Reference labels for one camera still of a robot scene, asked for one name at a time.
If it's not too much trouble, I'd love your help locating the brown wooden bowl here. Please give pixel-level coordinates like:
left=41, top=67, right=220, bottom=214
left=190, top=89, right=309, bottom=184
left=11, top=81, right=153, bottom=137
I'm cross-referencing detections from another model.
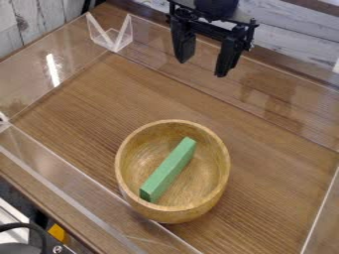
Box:
left=115, top=119, right=232, bottom=224

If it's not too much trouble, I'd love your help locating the green rectangular block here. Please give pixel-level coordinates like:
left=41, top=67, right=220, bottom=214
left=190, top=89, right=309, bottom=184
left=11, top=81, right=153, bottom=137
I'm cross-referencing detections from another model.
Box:
left=139, top=137, right=197, bottom=202

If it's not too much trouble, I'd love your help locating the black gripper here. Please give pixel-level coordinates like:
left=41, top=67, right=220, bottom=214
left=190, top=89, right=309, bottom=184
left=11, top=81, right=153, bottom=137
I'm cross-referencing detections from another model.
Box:
left=167, top=0, right=258, bottom=77

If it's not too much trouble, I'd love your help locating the yellow and black device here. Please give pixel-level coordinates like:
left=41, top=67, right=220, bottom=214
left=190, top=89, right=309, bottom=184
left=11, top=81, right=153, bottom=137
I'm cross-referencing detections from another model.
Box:
left=29, top=229, right=93, bottom=254

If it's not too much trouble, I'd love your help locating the clear acrylic corner bracket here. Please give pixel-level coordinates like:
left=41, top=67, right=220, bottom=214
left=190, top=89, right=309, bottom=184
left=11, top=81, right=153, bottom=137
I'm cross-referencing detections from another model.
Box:
left=85, top=13, right=134, bottom=53

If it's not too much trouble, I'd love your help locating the clear acrylic front wall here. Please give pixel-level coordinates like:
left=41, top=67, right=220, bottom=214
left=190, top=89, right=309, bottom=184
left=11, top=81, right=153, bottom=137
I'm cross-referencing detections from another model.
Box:
left=0, top=124, right=202, bottom=254

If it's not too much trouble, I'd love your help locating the black cable at corner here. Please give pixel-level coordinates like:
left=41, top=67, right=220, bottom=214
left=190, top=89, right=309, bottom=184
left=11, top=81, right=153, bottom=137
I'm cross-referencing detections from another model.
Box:
left=0, top=222, right=49, bottom=254

